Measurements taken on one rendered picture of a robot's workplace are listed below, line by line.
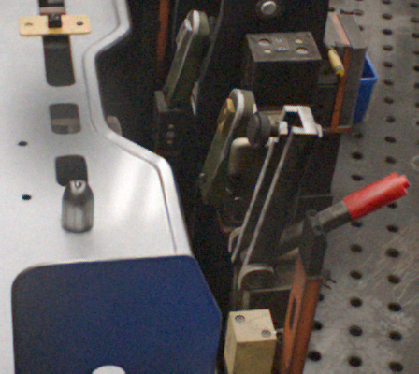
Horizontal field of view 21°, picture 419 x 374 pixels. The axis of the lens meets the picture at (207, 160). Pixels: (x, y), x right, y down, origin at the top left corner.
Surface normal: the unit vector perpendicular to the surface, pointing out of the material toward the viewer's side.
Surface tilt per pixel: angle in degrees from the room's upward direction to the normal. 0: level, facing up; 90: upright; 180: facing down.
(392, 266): 0
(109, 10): 0
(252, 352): 90
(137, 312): 90
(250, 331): 0
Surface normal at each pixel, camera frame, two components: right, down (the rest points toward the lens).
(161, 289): 0.17, 0.64
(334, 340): 0.08, -0.76
